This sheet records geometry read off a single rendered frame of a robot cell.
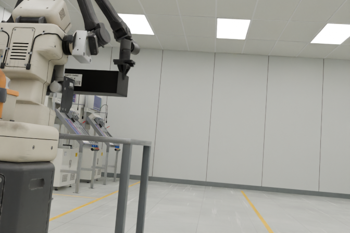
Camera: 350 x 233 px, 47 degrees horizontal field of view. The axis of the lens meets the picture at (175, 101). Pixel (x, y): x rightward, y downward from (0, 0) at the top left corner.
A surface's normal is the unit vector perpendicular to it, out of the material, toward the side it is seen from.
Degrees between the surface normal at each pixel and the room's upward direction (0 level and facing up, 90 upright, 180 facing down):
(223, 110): 90
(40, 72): 90
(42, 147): 90
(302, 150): 90
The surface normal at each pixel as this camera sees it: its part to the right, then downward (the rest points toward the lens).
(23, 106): -0.17, -0.26
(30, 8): -0.08, -0.76
